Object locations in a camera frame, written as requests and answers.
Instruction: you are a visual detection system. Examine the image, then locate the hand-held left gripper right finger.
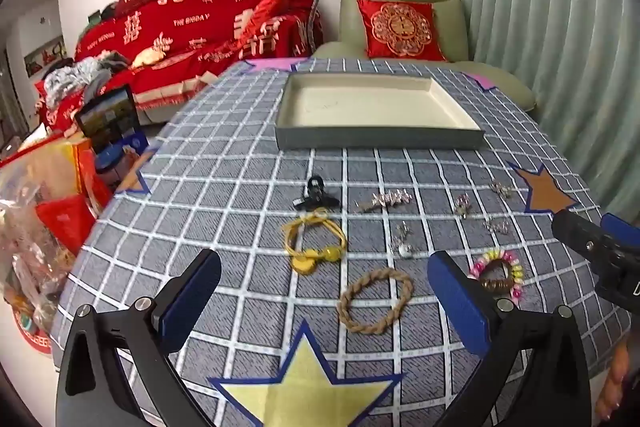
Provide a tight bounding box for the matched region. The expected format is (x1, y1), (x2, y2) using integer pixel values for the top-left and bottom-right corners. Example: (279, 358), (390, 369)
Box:
(427, 249), (593, 427)

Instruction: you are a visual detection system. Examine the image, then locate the silver pearl brooch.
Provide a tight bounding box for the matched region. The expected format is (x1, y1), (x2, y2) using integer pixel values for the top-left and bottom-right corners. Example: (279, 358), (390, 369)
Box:
(390, 222), (416, 259)

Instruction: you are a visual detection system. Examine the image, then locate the red embroidered cushion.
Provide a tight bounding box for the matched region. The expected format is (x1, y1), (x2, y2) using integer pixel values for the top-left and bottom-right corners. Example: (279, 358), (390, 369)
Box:
(356, 0), (447, 62)

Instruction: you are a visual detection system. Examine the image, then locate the red wall painting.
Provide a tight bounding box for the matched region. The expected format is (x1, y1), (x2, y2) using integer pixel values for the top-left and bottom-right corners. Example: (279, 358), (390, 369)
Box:
(24, 36), (67, 75)

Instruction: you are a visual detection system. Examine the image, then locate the shallow grey cardboard tray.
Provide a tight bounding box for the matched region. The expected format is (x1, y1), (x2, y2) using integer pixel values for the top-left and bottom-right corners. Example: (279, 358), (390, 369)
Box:
(274, 72), (487, 151)

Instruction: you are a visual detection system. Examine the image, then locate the black hair claw clip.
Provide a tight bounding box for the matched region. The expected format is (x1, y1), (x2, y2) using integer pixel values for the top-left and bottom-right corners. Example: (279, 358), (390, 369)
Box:
(294, 175), (341, 211)

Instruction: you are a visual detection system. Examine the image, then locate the long silver hair barrette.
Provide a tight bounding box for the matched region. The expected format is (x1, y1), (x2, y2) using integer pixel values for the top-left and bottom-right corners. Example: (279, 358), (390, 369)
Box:
(355, 188), (408, 214)

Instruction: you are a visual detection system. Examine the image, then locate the person's right hand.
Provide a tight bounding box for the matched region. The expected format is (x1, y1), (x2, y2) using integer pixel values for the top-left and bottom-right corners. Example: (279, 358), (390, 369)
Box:
(595, 342), (632, 420)

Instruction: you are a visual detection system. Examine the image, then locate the pile of clothes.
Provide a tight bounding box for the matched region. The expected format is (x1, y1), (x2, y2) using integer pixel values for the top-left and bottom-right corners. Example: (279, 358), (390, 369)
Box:
(35, 52), (131, 108)

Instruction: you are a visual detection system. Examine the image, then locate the clear plastic bag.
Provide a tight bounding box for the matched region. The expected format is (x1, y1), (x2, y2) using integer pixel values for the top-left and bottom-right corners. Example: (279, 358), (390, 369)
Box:
(0, 142), (101, 323)

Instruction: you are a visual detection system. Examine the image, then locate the yellow hair tie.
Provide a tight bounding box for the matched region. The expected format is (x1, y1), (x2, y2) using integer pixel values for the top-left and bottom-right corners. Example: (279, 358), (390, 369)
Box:
(281, 213), (348, 277)

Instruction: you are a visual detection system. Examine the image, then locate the colourful bead bracelet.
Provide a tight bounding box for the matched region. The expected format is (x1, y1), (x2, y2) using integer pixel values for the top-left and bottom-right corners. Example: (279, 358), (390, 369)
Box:
(469, 248), (525, 305)

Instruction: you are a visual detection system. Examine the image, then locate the red printed sofa blanket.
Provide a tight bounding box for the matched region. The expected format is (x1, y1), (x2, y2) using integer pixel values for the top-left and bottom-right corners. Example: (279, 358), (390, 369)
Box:
(75, 0), (323, 128)

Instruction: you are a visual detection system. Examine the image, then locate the round red floor mat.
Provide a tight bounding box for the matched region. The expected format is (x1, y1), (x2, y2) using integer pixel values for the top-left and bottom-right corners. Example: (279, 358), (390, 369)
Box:
(12, 302), (53, 355)

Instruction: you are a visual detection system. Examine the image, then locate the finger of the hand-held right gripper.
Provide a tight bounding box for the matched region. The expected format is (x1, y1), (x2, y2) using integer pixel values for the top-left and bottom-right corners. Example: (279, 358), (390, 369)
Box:
(551, 208), (613, 268)
(600, 213), (640, 244)

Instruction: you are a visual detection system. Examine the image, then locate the braided rope bracelet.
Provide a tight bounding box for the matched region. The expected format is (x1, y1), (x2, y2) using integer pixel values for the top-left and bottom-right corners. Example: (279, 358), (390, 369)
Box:
(337, 268), (415, 334)

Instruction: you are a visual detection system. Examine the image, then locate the dark photo print box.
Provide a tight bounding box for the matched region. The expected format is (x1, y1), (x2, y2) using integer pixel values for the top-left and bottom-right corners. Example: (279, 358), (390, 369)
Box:
(75, 85), (139, 142)

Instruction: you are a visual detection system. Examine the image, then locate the blue round tin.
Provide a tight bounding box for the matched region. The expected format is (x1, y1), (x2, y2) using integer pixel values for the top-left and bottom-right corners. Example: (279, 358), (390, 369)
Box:
(94, 142), (148, 188)

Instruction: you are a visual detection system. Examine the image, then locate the brown wooden bead bracelet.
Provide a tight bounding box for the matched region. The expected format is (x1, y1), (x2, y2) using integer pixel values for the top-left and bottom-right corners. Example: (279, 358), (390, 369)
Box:
(479, 259), (516, 294)

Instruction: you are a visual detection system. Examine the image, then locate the grey checked star tablecloth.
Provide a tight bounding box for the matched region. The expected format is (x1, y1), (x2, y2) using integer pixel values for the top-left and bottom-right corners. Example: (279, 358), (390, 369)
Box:
(50, 57), (633, 427)

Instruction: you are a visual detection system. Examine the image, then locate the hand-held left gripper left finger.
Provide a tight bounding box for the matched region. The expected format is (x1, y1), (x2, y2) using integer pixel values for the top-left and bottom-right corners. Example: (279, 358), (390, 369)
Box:
(52, 248), (223, 427)

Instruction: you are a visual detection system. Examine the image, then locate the beige plush toy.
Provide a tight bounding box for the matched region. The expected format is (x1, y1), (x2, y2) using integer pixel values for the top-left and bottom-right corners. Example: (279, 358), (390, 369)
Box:
(131, 44), (173, 68)

